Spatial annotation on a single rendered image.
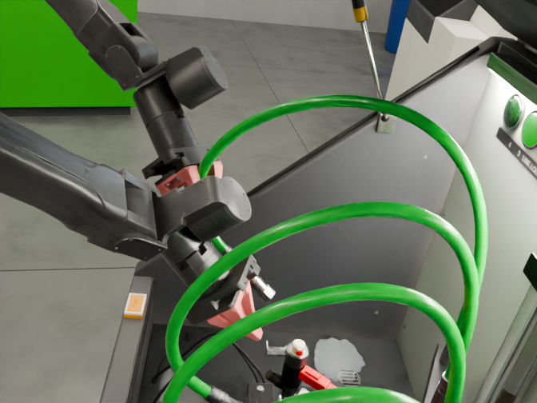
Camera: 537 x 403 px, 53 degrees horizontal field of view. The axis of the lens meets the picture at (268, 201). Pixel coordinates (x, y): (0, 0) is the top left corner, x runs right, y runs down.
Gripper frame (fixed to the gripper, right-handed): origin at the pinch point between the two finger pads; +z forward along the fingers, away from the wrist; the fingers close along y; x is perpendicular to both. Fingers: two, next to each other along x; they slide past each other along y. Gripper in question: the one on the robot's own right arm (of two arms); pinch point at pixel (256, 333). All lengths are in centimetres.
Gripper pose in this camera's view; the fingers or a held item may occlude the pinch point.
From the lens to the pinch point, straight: 73.3
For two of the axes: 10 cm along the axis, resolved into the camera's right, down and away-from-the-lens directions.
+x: 2.0, -4.7, 8.6
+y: 7.9, -4.4, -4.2
